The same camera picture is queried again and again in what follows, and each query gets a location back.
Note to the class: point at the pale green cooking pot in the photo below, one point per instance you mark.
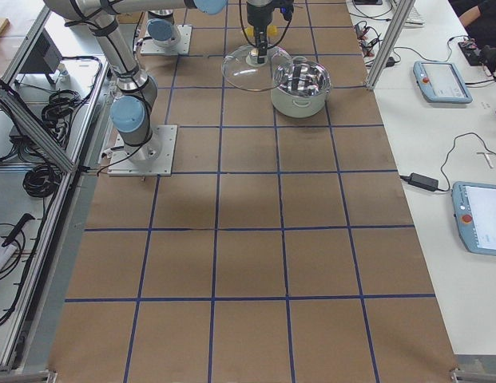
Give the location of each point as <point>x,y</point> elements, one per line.
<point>301,88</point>

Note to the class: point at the far blue teach pendant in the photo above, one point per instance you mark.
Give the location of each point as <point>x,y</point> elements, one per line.
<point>441,82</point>

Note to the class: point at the blue teach pendant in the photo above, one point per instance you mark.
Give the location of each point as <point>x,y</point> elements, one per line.
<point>441,82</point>
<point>475,215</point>

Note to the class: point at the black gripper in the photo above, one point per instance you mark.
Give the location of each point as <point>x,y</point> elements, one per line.
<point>256,17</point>

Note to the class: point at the yellow corn cob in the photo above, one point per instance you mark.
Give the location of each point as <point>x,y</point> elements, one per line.
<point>272,30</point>

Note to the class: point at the aluminium frame post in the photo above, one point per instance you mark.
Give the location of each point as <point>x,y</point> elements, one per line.
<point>390,38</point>

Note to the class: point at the black power adapter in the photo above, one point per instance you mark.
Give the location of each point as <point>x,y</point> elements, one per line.
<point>421,181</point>

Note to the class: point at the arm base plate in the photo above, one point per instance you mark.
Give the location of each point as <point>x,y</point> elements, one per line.
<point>148,48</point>
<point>153,159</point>

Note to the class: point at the near blue teach pendant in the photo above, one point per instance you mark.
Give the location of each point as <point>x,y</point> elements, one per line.
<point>475,215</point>

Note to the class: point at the glass pot lid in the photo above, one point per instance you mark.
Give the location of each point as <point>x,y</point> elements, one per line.
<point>245,70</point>

